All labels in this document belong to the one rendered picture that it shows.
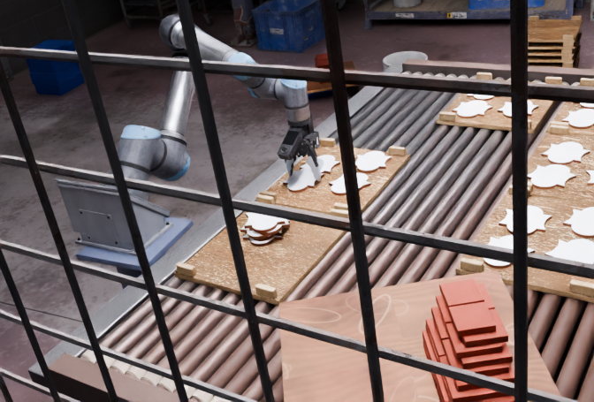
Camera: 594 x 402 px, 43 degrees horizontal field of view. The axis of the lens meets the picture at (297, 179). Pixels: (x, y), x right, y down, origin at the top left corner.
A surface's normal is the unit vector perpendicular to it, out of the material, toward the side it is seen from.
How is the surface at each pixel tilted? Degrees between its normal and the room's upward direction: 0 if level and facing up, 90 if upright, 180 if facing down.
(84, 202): 90
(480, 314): 0
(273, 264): 0
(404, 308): 0
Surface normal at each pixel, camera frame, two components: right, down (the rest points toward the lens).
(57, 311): -0.14, -0.87
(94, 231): -0.47, 0.47
